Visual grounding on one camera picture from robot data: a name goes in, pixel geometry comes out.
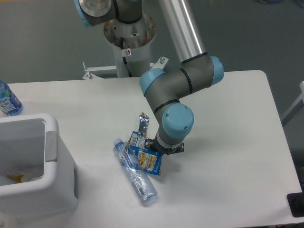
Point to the blue snack wrapper bag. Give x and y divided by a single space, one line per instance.
139 158

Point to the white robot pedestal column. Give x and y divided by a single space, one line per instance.
131 44

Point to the white pedestal base bracket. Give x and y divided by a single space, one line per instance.
111 71

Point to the white plastic trash can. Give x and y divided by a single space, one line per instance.
34 140

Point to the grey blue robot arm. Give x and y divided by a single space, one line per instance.
163 90

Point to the clear crushed water bottle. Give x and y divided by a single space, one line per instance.
135 174

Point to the black clamp at table edge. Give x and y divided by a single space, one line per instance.
296 204

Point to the small silver foil wrapper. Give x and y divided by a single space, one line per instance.
143 123

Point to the trash inside the can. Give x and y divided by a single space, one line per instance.
22 174

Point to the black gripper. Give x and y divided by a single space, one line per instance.
151 144

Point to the blue labelled drink bottle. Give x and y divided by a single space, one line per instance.
10 105

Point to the white frame at right edge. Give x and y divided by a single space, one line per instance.
294 108

